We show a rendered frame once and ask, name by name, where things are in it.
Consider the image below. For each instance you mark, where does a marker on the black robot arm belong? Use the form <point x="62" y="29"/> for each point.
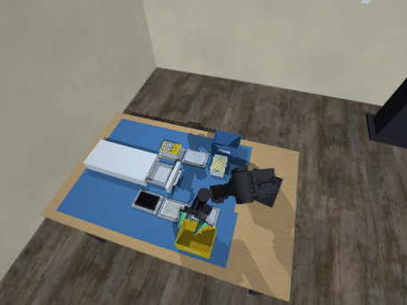
<point x="243" y="184"/>

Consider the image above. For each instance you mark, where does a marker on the blue bench mat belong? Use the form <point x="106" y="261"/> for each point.
<point x="106" y="201"/>

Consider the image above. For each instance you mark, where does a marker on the yellow open bin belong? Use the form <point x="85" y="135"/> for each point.
<point x="201" y="243"/>

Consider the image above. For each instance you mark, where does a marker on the blue open-top box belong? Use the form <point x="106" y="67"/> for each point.
<point x="226" y="144"/>

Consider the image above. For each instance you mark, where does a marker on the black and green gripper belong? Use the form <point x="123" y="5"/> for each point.
<point x="182" y="214"/>

